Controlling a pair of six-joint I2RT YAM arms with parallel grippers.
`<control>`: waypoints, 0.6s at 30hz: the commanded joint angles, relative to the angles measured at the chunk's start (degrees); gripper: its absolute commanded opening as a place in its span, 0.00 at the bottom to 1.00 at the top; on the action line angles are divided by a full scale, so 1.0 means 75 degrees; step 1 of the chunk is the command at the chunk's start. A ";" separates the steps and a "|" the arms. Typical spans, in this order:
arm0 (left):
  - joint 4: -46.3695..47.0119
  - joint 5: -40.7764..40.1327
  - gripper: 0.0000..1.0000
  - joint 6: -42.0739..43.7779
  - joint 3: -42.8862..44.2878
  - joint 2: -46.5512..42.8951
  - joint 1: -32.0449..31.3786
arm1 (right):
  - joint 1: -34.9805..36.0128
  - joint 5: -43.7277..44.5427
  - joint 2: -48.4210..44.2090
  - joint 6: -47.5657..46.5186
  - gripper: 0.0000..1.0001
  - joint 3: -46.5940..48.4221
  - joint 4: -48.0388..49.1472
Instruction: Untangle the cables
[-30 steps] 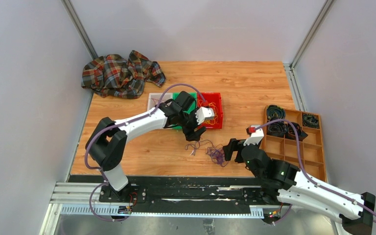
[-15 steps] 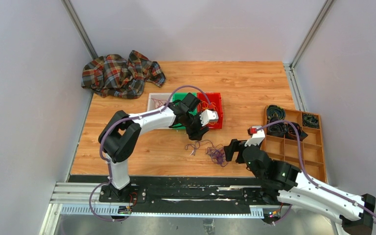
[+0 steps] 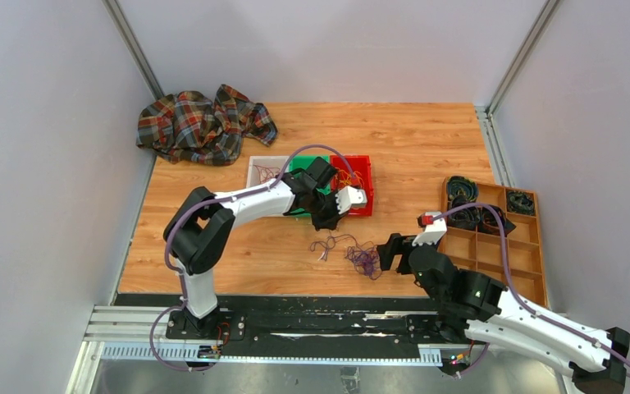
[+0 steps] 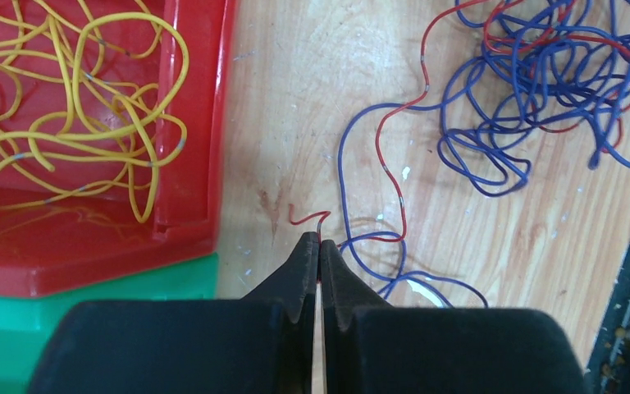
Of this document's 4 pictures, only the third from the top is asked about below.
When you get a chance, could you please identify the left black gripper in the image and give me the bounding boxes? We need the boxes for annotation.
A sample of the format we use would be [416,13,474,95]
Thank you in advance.
[308,190,350,232]

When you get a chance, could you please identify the yellow cable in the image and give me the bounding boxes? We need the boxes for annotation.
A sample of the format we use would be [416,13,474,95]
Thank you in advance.
[334,168,369,197]

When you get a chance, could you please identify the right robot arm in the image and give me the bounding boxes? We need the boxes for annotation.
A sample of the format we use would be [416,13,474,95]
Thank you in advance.
[376,233,630,393]

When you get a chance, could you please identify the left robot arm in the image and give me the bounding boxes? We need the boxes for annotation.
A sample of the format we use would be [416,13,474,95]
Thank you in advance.
[163,158,368,339]

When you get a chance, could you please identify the green plastic bin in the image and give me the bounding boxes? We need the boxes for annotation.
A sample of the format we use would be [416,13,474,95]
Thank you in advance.
[288,155,331,217]

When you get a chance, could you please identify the red plastic bin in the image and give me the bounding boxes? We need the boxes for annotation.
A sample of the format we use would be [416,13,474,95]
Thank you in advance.
[330,154,375,217]

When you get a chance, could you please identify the wooden compartment tray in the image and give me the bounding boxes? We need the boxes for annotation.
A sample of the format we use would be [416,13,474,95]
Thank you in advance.
[439,176,548,306]

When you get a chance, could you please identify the white plastic bin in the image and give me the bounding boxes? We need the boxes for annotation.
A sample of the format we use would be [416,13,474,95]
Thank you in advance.
[245,156,288,188]

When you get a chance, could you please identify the black coiled item lower left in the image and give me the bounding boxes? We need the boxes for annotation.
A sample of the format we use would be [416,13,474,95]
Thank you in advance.
[447,195,481,231]

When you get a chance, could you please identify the black coiled item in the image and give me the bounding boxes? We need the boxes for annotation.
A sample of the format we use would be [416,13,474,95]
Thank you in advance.
[477,205,516,236]
[506,190,536,216]
[445,176,479,202]
[447,195,481,231]

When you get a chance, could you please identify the black coiled item upper left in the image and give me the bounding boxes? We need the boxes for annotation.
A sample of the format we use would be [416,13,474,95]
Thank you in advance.
[445,176,479,202]

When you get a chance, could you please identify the black coiled item centre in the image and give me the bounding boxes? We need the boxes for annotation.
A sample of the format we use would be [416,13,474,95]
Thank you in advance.
[477,205,516,236]

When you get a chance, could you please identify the black coiled item far right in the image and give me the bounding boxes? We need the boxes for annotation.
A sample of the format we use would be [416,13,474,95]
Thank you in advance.
[506,190,536,216]

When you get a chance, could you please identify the plaid cloth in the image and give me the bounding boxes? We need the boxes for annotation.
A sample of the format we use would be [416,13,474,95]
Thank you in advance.
[135,85,278,166]

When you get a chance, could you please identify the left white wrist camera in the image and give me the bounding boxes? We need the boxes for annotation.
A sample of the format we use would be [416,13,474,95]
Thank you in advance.
[336,186,368,214]

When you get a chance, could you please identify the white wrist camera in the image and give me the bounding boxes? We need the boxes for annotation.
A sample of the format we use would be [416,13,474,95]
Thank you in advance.
[336,186,368,214]
[412,211,447,246]

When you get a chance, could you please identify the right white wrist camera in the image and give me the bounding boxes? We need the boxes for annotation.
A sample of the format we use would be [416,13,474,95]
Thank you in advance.
[412,211,447,246]

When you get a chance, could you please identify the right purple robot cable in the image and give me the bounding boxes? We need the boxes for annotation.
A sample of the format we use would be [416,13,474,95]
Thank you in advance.
[418,202,630,392]

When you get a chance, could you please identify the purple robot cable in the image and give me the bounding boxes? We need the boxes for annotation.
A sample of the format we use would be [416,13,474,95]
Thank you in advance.
[148,144,361,374]
[418,202,630,392]

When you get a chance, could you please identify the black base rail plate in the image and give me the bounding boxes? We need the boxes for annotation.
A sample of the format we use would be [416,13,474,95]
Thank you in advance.
[165,294,491,360]

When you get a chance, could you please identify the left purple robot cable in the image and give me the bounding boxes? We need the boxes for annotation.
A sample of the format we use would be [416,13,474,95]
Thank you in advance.
[148,144,361,374]

